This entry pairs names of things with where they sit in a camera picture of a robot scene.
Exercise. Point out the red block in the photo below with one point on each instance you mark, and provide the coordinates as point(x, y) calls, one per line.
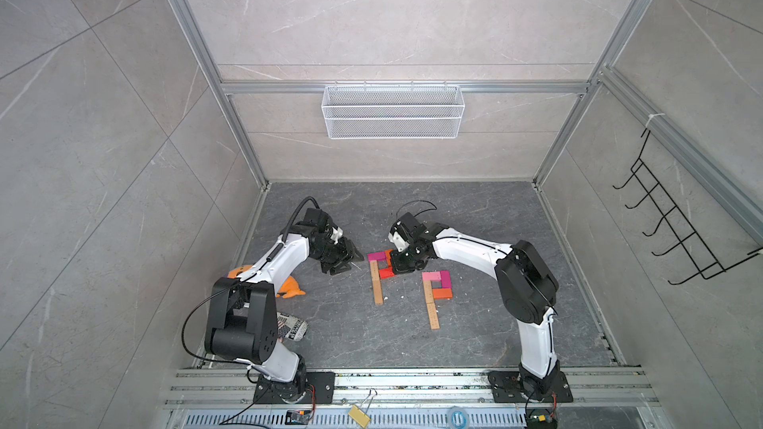
point(386, 273)

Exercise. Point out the yellow tag with clip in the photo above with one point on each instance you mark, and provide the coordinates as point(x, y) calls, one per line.
point(358, 412)

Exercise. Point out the orange block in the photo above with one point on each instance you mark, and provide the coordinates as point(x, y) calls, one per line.
point(442, 294)

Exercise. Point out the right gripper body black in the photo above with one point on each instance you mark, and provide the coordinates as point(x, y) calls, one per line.
point(407, 260)

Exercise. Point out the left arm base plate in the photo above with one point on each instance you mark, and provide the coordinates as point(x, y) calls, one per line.
point(315, 386)

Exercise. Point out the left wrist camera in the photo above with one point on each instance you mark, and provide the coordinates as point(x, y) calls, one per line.
point(337, 234)

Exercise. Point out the tape roll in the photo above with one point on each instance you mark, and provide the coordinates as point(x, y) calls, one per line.
point(458, 418)

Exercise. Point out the light pink block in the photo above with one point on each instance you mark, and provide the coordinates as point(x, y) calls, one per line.
point(431, 276)

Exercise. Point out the orange plush toy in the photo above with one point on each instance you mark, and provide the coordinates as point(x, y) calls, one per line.
point(289, 289)

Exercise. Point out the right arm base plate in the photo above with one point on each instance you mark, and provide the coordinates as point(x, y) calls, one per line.
point(521, 387)

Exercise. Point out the wooden block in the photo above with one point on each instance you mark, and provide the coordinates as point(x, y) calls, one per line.
point(378, 292)
point(375, 272)
point(432, 316)
point(427, 290)

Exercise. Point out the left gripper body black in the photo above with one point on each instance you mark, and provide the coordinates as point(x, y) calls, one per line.
point(331, 253)

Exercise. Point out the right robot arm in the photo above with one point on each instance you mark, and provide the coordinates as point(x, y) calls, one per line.
point(526, 284)

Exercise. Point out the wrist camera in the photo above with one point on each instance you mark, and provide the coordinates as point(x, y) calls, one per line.
point(337, 234)
point(398, 240)

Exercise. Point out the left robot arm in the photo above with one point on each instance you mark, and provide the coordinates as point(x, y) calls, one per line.
point(242, 325)

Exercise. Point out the black wire hook rack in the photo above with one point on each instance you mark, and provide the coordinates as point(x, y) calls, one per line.
point(704, 263)

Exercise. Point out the white wire mesh basket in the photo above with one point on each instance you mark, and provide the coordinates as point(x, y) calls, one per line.
point(392, 111)

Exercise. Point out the magenta block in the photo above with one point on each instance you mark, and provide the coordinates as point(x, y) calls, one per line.
point(445, 279)
point(377, 256)

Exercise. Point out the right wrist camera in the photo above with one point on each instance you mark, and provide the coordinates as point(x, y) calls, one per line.
point(398, 240)

